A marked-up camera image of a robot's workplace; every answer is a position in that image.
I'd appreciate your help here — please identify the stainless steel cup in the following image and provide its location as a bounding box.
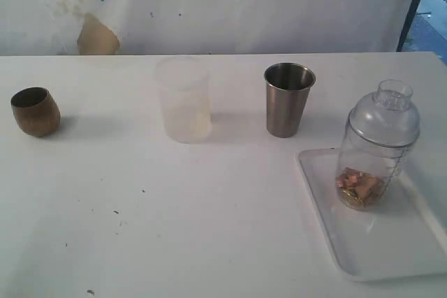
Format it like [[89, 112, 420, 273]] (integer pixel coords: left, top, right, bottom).
[[264, 62, 316, 138]]

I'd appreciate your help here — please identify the clear measuring shaker cup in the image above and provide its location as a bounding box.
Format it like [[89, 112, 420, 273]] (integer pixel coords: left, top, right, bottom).
[[335, 128, 413, 211]]

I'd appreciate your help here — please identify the gold coin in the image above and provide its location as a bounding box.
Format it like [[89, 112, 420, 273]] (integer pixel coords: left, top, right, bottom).
[[339, 189, 364, 210]]

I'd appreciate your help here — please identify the clear dome shaker lid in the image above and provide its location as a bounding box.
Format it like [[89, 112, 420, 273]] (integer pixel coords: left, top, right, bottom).
[[348, 80, 420, 148]]

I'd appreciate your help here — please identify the brown wooden cup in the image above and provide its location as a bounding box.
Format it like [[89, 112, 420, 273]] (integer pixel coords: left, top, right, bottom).
[[10, 87, 61, 137]]

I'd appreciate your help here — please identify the frosted plastic cup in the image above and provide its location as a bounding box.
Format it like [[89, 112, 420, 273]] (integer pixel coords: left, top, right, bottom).
[[154, 55, 212, 143]]

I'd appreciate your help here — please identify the clear plastic tray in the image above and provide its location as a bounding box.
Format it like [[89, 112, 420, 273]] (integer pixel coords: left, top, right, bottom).
[[295, 148, 446, 281]]

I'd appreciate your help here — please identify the dark window frame post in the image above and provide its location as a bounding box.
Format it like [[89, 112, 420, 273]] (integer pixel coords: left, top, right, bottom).
[[396, 0, 420, 52]]

